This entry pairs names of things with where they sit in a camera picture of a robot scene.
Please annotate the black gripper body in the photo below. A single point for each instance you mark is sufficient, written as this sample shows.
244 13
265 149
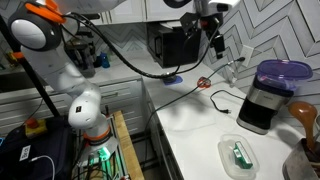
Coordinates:
209 25

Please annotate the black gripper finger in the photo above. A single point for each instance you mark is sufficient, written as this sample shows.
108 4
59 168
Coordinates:
219 45

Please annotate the purple plastic bowl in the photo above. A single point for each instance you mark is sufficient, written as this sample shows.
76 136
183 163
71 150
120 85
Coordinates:
283 71

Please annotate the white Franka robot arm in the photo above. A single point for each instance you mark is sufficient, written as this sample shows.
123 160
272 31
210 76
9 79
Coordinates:
56 70

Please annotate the black microwave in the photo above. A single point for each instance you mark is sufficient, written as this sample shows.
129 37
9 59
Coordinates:
170 46

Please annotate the red metal mould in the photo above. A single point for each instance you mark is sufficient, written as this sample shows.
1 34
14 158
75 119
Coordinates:
204 82

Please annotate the small metal bowl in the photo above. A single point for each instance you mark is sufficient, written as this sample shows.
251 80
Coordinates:
171 79

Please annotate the black and silver coffee maker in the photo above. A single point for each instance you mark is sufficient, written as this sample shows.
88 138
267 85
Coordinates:
263 106

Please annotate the white upper cabinet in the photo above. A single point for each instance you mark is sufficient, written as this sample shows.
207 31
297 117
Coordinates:
130 10

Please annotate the white cabinet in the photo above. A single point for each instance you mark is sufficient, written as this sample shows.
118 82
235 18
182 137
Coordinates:
123 106
130 10

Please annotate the wooden spoon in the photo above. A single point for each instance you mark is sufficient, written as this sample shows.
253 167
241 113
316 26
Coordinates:
303 115

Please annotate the blue bottle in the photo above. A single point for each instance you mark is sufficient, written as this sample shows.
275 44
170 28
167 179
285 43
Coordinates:
105 60

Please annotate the green box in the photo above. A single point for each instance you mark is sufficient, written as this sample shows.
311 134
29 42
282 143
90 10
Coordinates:
243 155

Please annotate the white lower cabinet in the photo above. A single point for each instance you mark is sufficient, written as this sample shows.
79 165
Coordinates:
123 106

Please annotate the clear plastic container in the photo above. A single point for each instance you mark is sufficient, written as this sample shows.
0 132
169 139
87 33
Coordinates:
226 160

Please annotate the black espresso machine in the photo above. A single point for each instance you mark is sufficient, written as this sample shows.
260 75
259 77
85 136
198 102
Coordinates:
80 56

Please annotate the wooden board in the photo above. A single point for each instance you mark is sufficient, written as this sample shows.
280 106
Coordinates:
128 146

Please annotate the metal utensil holder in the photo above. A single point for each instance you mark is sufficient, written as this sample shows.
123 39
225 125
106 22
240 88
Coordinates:
296 163

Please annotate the black tripod pole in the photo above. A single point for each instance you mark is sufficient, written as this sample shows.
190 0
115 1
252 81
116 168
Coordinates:
33 80

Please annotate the black bag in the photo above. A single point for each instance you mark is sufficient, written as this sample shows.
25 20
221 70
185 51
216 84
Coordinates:
50 143

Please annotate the yellow emergency stop box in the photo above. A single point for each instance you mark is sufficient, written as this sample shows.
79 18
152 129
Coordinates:
35 128

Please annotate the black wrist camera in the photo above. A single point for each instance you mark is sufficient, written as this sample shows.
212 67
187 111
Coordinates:
190 22

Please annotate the white wall outlet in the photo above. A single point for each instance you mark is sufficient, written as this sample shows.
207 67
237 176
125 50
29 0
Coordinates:
246 53

